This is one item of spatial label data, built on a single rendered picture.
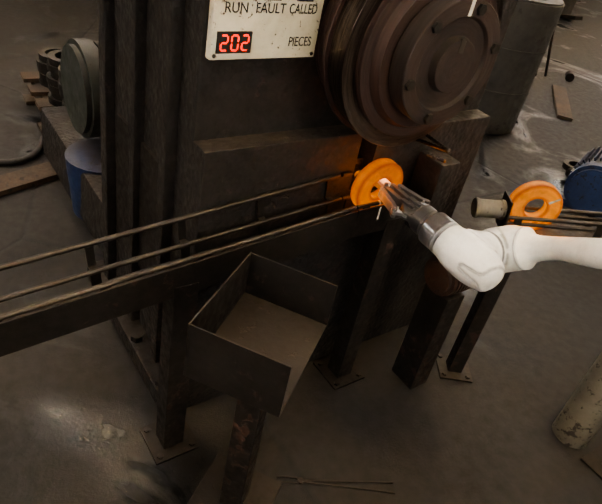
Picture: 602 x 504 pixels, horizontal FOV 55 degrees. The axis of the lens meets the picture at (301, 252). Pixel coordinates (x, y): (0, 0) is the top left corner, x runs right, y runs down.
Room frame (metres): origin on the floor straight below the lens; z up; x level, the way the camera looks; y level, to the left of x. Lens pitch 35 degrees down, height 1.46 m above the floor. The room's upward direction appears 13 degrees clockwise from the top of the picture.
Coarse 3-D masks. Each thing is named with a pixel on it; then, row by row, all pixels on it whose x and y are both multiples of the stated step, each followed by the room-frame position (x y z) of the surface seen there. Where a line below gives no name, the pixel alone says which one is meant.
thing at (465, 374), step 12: (504, 276) 1.54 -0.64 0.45; (492, 288) 1.53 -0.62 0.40; (480, 300) 1.54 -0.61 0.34; (492, 300) 1.54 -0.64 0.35; (480, 312) 1.53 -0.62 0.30; (468, 324) 1.54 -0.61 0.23; (480, 324) 1.54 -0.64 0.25; (468, 336) 1.53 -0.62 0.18; (456, 348) 1.55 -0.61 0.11; (468, 348) 1.54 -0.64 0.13; (444, 360) 1.58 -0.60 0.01; (456, 360) 1.53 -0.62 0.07; (444, 372) 1.51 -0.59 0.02; (456, 372) 1.54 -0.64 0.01; (468, 372) 1.55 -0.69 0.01
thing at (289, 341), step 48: (240, 288) 0.98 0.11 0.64; (288, 288) 0.98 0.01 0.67; (336, 288) 0.96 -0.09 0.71; (192, 336) 0.75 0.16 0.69; (240, 336) 0.88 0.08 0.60; (288, 336) 0.90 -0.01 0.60; (240, 384) 0.73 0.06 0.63; (288, 384) 0.78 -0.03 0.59; (240, 432) 0.85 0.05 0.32; (240, 480) 0.85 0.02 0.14
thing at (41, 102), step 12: (48, 48) 2.94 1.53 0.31; (60, 48) 2.98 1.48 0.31; (36, 60) 2.84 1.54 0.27; (48, 60) 2.67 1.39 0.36; (24, 72) 2.94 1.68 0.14; (36, 72) 2.98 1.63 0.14; (48, 72) 2.71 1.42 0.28; (60, 72) 2.45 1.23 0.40; (36, 84) 2.83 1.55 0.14; (48, 84) 2.66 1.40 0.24; (60, 84) 2.46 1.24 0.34; (24, 96) 2.91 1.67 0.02; (36, 96) 2.87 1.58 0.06; (48, 96) 2.67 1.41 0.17; (60, 96) 2.63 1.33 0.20
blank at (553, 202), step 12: (516, 192) 1.55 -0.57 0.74; (528, 192) 1.54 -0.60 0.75; (540, 192) 1.54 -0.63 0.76; (552, 192) 1.55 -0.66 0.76; (516, 204) 1.54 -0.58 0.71; (552, 204) 1.55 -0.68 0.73; (528, 216) 1.55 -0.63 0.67; (540, 216) 1.55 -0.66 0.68; (552, 216) 1.55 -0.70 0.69; (540, 228) 1.55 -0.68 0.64
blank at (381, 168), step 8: (376, 160) 1.38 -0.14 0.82; (384, 160) 1.38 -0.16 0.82; (392, 160) 1.41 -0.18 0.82; (368, 168) 1.35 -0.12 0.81; (376, 168) 1.35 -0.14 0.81; (384, 168) 1.36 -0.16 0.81; (392, 168) 1.38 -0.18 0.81; (400, 168) 1.40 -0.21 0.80; (360, 176) 1.34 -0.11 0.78; (368, 176) 1.33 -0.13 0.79; (376, 176) 1.35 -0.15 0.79; (384, 176) 1.37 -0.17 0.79; (392, 176) 1.39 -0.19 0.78; (400, 176) 1.41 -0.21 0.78; (352, 184) 1.35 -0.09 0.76; (360, 184) 1.33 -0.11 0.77; (368, 184) 1.34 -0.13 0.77; (352, 192) 1.34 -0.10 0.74; (360, 192) 1.33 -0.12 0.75; (368, 192) 1.35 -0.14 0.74; (376, 192) 1.40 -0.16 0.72; (352, 200) 1.35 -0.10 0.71; (360, 200) 1.33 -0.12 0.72; (368, 200) 1.35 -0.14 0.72; (376, 200) 1.37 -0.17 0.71
